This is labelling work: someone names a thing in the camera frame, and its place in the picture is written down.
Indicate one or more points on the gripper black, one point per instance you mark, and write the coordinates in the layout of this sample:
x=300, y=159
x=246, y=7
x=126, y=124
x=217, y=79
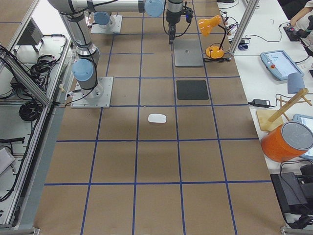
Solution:
x=173, y=14

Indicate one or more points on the white computer mouse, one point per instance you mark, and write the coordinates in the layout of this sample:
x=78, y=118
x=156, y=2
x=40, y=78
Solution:
x=157, y=118

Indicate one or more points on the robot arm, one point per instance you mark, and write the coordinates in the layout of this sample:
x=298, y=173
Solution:
x=93, y=88
x=173, y=8

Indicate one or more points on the black mousepad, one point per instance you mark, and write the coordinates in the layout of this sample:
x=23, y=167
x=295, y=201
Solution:
x=192, y=90

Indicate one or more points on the silver closed laptop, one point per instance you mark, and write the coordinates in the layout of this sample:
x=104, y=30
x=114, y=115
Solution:
x=187, y=53

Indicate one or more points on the black power adapter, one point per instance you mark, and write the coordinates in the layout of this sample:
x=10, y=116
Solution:
x=261, y=103

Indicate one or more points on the wooden stand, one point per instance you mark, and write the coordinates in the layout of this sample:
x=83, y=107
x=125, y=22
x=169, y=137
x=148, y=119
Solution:
x=270, y=119

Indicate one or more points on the person at desk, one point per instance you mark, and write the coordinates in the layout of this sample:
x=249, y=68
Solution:
x=304, y=13

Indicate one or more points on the orange cylindrical container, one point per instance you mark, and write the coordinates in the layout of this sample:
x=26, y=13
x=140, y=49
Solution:
x=281, y=144

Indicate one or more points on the black box device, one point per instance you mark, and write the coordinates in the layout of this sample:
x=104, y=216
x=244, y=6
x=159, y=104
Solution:
x=290, y=196

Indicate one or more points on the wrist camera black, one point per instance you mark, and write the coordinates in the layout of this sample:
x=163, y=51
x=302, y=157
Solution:
x=188, y=13

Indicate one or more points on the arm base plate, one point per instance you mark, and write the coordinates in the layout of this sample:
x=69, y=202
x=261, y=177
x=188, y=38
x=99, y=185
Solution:
x=106, y=24
x=99, y=97

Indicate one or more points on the aluminium frame post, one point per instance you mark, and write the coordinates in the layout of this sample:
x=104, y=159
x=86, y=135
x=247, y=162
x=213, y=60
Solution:
x=243, y=25

